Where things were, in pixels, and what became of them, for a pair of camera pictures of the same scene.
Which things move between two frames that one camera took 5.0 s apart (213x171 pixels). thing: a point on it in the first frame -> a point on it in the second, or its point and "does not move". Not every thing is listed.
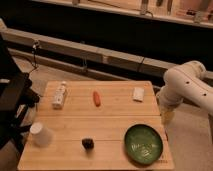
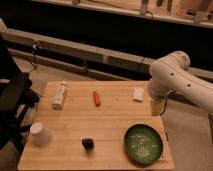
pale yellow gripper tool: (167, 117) -> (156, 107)
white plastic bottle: (59, 96) does not move
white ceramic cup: (41, 136) does not move
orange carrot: (96, 98) does not move
